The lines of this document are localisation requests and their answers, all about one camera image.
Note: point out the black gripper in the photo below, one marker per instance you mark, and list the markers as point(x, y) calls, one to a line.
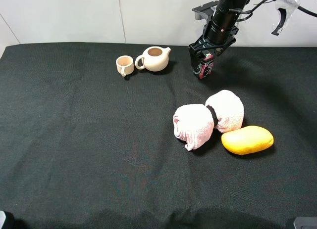
point(196, 49)

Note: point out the black patterned tin box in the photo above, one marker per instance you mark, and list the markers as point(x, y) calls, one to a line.
point(205, 65)

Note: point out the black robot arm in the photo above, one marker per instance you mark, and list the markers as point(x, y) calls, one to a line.
point(218, 33)

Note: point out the cream ceramic teapot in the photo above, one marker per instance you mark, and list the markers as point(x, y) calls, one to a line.
point(153, 59)

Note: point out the black elastic band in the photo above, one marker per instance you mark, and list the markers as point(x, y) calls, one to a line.
point(213, 113)

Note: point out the pink rolled towel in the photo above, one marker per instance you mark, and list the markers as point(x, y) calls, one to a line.
point(193, 123)

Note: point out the cream ceramic cup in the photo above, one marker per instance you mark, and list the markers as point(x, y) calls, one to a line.
point(125, 65)

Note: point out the yellow mango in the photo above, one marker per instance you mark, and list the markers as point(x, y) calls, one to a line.
point(247, 140)

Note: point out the clear plastic wrapped fixture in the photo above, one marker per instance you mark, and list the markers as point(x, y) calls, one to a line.
point(285, 9)

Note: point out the black table cloth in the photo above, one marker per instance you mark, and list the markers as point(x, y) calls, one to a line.
point(83, 148)

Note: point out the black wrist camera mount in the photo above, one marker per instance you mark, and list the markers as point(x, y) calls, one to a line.
point(205, 11)

